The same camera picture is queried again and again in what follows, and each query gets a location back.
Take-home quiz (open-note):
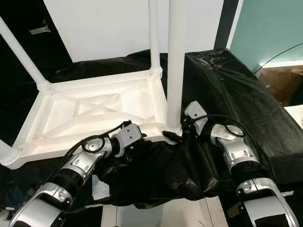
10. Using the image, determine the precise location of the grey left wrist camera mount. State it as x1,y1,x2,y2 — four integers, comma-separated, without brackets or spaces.
120,124,145,152

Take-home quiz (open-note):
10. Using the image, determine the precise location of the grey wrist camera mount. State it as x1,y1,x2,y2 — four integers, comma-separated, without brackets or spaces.
120,124,145,152
185,101,208,124

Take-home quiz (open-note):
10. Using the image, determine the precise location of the white chair seat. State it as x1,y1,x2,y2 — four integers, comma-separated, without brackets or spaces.
284,105,303,128

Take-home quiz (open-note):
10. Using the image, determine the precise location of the brown wooden furniture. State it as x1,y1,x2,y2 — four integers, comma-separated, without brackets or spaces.
258,66,303,107

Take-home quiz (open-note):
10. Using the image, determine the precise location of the dark vertical pillar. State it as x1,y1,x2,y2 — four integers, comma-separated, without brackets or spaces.
213,0,240,50

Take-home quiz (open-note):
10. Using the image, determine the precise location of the teal glass panel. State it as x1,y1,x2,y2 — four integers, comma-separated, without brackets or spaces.
230,0,303,69

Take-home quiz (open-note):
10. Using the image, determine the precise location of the dark wooden table leg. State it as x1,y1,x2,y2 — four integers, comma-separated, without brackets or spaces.
227,203,242,218

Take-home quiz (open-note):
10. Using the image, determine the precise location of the black plastic cover sheet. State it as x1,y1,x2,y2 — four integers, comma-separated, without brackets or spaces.
0,47,303,209

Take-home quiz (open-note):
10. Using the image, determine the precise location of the thin black curved cable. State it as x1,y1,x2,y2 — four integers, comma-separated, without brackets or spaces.
253,42,303,76

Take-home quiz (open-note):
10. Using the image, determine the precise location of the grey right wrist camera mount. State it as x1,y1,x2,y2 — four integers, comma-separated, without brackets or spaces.
185,101,208,124

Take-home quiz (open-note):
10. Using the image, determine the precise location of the silver door handle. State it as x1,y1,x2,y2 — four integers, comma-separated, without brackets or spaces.
29,20,52,35

